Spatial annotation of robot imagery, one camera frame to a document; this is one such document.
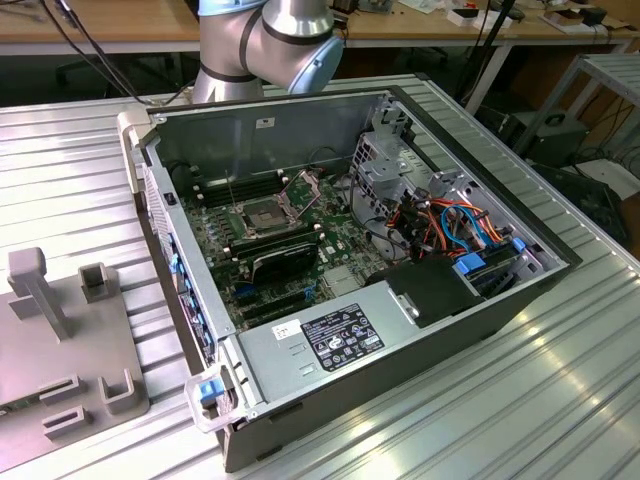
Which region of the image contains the black RAM slot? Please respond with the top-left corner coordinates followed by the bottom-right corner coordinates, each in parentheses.
top-left (192, 169), bottom-right (286, 195)
top-left (199, 180), bottom-right (290, 209)
top-left (232, 232), bottom-right (325, 259)
top-left (227, 222), bottom-right (321, 251)

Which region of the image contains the CPU socket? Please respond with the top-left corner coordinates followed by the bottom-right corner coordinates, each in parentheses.
top-left (229, 197), bottom-right (296, 240)

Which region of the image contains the black expansion slot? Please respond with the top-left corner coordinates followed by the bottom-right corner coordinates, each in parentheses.
top-left (235, 288), bottom-right (309, 327)

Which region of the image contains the green motherboard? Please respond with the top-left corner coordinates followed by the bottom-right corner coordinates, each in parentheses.
top-left (177, 172), bottom-right (416, 334)

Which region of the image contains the black graphics card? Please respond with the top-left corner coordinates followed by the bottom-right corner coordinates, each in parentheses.
top-left (249, 240), bottom-right (319, 289)

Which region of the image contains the silver chipset heatsink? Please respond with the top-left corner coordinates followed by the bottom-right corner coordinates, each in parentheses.
top-left (322, 264), bottom-right (365, 297)

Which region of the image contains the metal socket cover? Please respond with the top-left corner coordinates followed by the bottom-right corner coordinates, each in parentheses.
top-left (281, 169), bottom-right (324, 219)

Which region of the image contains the metal drive cage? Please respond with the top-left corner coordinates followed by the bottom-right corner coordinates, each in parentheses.
top-left (348, 130), bottom-right (432, 229)

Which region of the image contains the black power supply label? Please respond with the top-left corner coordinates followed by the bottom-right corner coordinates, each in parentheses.
top-left (299, 302), bottom-right (387, 374)

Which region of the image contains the black plastic shroud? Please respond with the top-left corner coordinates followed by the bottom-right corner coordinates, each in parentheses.
top-left (364, 254), bottom-right (486, 330)

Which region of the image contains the silver power supply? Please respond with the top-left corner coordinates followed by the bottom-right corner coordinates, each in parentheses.
top-left (236, 279), bottom-right (422, 407)

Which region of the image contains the hard disk in blue carrier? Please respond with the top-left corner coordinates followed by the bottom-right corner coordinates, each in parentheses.
top-left (451, 238), bottom-right (527, 302)

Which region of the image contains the open black PC case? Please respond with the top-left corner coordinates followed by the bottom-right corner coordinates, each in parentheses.
top-left (115, 85), bottom-right (584, 474)

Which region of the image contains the blue case latch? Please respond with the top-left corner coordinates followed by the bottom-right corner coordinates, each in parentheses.
top-left (197, 379), bottom-right (224, 409)

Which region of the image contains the black tripod pole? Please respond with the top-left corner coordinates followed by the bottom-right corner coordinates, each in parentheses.
top-left (456, 0), bottom-right (517, 109)

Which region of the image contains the white box on desk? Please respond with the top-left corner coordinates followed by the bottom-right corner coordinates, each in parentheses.
top-left (446, 6), bottom-right (514, 29)

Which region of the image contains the grey parts rack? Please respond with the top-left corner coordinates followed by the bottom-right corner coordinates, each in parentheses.
top-left (0, 246), bottom-right (152, 467)

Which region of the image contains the wooden desk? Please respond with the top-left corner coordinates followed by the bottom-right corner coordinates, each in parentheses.
top-left (0, 0), bottom-right (640, 57)

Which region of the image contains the green circuit board part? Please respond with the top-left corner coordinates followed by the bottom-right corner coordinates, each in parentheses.
top-left (0, 396), bottom-right (41, 417)

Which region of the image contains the orange wire bundle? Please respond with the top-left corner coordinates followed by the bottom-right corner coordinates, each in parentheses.
top-left (387, 197), bottom-right (507, 262)

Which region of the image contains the blue wire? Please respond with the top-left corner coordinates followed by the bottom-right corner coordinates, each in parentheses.
top-left (439, 201), bottom-right (490, 251)

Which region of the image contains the clear plastic case handle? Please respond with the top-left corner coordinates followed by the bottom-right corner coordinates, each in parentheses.
top-left (183, 364), bottom-right (251, 434)

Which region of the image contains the black box with handle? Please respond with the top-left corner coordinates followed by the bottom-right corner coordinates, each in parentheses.
top-left (508, 111), bottom-right (590, 167)

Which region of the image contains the thick black cable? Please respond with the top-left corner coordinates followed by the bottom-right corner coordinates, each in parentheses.
top-left (54, 0), bottom-right (154, 107)

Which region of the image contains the thin black cable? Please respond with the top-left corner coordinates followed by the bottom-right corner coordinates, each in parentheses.
top-left (41, 0), bottom-right (147, 105)

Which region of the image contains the grey metal shelf frame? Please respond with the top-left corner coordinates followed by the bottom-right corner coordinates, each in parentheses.
top-left (511, 52), bottom-right (640, 157)

